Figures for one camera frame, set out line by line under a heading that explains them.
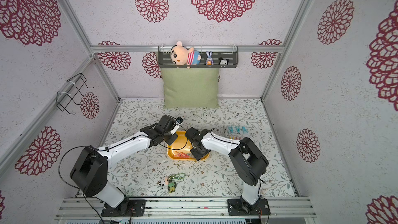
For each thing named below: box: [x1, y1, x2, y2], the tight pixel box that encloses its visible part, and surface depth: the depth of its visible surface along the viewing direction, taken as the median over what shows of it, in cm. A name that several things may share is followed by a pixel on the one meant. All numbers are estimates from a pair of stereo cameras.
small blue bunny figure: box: [205, 50, 215, 66], surface depth 93 cm
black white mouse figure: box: [218, 57, 230, 65], surface depth 94 cm
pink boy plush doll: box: [169, 40, 202, 69], surface depth 87 cm
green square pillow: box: [161, 67, 221, 110], surface depth 102 cm
